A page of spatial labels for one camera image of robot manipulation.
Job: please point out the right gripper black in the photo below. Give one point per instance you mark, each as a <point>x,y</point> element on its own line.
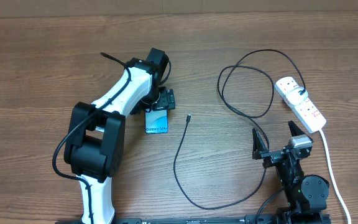
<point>259,150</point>

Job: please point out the Galaxy S24+ smartphone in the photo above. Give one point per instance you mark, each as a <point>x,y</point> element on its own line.
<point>156,122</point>

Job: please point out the white charger plug adapter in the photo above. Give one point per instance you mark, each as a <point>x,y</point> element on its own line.
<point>296,96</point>

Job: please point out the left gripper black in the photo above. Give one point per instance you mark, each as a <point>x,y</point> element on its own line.
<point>167,99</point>

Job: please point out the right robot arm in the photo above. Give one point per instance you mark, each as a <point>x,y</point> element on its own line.
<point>306,194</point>

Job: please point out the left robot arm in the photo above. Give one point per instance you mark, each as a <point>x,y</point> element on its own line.
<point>94,144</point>

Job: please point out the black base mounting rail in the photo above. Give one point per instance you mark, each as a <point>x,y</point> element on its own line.
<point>197,221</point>

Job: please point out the white power strip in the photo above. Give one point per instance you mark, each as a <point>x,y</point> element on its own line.
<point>310,117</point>

